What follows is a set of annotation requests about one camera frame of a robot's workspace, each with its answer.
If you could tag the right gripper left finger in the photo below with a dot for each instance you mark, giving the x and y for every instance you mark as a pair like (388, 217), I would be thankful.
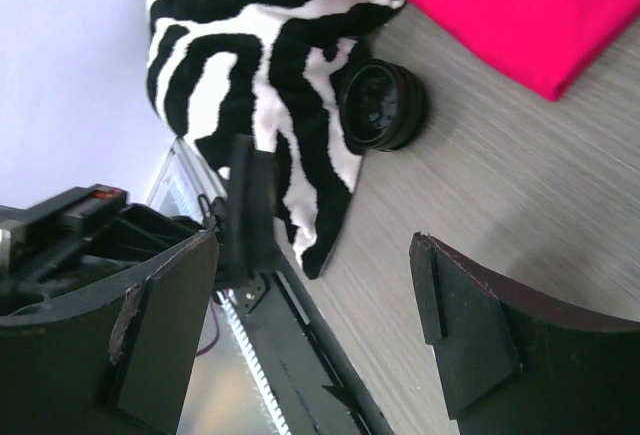
(113, 357)

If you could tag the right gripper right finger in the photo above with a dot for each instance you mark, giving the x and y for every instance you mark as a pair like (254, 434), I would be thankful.
(513, 360)

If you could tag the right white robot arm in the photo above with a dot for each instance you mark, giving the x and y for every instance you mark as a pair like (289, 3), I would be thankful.
(78, 238)

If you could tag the stack of black lids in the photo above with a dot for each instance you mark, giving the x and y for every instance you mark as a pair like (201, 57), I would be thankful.
(382, 106)

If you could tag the zebra print pillow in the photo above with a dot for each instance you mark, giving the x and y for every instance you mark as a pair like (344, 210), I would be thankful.
(272, 70)

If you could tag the pink folded cloth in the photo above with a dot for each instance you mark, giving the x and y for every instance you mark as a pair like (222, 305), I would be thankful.
(544, 45)

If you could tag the white slotted cable duct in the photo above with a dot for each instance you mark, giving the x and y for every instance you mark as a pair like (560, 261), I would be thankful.
(266, 394)

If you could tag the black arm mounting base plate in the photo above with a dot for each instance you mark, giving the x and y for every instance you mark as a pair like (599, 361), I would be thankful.
(315, 383)

